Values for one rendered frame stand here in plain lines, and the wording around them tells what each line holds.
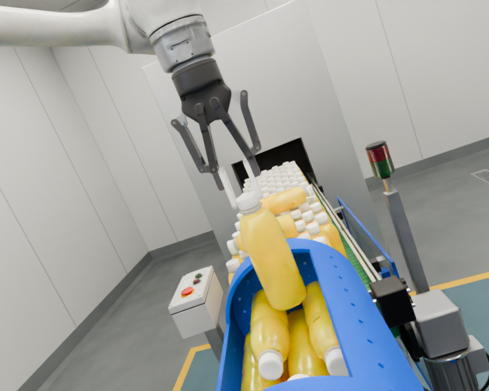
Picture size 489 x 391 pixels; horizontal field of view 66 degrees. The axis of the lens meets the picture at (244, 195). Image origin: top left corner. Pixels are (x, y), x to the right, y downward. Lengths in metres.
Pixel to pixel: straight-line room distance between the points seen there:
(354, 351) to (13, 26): 0.65
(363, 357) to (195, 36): 0.47
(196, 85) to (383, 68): 4.41
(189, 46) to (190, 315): 0.70
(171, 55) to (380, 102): 4.43
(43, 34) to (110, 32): 0.11
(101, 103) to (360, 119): 3.39
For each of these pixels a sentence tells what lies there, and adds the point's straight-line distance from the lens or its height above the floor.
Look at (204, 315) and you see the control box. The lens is 1.05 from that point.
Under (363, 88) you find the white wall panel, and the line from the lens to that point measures 4.89.
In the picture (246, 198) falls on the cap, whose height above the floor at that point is 1.37.
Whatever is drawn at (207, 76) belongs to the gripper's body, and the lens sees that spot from 0.59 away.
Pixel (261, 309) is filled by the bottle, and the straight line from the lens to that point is 0.73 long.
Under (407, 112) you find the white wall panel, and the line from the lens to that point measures 5.00.
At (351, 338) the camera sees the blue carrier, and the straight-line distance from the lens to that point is 0.49.
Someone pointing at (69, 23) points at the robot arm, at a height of 1.74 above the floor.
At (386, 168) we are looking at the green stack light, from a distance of 1.21.
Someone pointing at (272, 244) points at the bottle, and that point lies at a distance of 0.62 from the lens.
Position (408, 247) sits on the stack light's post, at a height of 0.91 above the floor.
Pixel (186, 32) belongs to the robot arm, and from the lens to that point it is 0.59.
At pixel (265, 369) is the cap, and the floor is 1.12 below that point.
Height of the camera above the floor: 1.50
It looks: 12 degrees down
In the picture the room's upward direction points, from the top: 22 degrees counter-clockwise
